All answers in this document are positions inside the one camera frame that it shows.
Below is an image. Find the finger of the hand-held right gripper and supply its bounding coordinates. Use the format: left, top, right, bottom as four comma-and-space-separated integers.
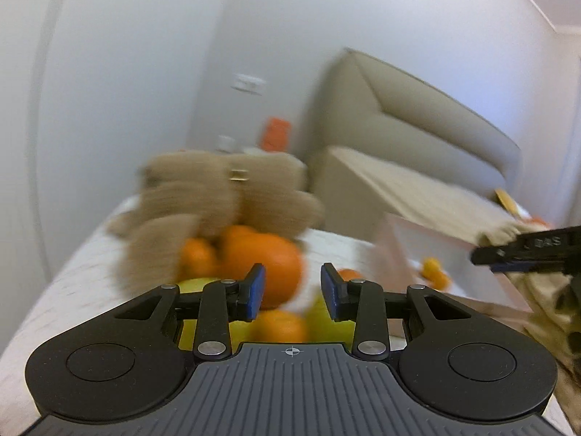
471, 225, 581, 275

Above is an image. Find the orange bear figure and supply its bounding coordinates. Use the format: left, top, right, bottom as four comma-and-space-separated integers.
262, 117, 292, 152

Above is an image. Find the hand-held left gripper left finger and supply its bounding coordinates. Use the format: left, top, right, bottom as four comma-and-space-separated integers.
113, 263, 266, 360

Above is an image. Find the white lace tablecloth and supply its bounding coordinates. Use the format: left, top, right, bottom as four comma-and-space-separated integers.
0, 193, 559, 436

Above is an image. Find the beige blanket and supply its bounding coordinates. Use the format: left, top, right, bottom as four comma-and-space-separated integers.
474, 218, 581, 419

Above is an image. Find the green guava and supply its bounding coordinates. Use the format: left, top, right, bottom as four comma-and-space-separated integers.
304, 295, 357, 343
175, 277, 255, 352

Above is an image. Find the beige padded headboard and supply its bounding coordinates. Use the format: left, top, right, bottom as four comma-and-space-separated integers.
302, 48, 523, 187

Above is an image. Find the brown teddy bear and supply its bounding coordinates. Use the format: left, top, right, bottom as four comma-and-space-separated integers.
106, 149, 325, 303

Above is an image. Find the beige bed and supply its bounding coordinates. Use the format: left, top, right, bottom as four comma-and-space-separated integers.
313, 145, 518, 246

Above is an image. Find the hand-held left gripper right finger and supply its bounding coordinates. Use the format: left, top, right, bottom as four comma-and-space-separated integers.
321, 263, 470, 360

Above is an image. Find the pink cardboard box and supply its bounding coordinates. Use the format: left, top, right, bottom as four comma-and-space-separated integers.
370, 211, 534, 316

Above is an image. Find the large orange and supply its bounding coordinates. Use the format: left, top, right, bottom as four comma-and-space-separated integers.
220, 231, 304, 310

